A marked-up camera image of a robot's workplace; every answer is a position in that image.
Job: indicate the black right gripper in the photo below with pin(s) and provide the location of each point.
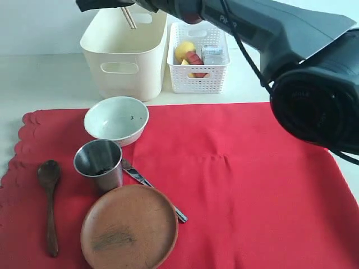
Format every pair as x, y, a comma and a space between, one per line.
150, 5

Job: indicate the wooden chopstick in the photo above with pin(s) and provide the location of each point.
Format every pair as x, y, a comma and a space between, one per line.
128, 17
132, 19

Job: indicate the yellow lemon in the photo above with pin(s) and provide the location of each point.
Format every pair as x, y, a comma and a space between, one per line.
182, 49

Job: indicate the pale green ceramic bowl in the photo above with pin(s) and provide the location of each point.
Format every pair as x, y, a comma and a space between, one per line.
121, 119

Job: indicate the red sausage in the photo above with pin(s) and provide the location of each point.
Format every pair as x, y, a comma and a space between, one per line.
193, 59

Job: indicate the yellow cheese wedge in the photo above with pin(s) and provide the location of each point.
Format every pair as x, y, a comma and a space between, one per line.
190, 74

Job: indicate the blue white milk carton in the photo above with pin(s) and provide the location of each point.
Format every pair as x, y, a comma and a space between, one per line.
212, 54

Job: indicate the stainless steel cup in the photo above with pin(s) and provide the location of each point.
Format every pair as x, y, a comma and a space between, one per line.
100, 160

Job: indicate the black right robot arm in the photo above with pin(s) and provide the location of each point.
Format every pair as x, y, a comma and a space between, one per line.
308, 63

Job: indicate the cream plastic tub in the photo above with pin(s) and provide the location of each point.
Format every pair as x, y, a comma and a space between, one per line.
125, 61

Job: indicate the white perforated plastic basket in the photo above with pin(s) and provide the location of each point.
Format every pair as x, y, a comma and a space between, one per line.
200, 34

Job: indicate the metal table knife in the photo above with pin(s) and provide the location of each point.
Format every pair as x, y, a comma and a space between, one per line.
133, 173

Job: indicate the dark wooden spoon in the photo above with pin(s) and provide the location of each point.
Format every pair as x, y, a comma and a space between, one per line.
48, 175

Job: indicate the brown clay plate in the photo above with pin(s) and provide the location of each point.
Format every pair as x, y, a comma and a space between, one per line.
134, 226

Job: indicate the red tablecloth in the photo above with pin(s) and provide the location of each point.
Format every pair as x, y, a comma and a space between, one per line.
255, 196

